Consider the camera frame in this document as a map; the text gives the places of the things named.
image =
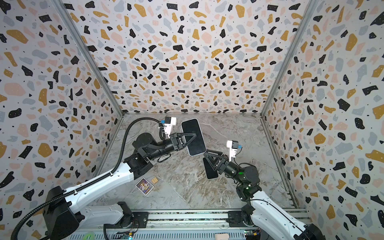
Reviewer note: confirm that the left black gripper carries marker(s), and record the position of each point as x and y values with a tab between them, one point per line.
177	142

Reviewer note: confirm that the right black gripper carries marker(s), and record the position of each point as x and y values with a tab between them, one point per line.
226	168

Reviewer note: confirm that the black smartphone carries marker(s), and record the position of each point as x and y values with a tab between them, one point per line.
210	173
193	136

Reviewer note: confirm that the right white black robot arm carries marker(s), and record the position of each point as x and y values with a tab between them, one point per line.
260	210

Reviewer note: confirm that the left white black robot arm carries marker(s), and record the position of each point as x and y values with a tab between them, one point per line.
69	210

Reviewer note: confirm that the small tan wooden block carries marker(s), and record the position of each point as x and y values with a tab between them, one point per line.
154	180

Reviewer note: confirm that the colourful printed card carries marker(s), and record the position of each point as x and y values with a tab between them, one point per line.
144	186

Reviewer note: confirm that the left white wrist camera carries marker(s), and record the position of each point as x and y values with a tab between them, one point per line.
166	126

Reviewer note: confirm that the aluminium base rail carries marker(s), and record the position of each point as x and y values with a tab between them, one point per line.
178	225

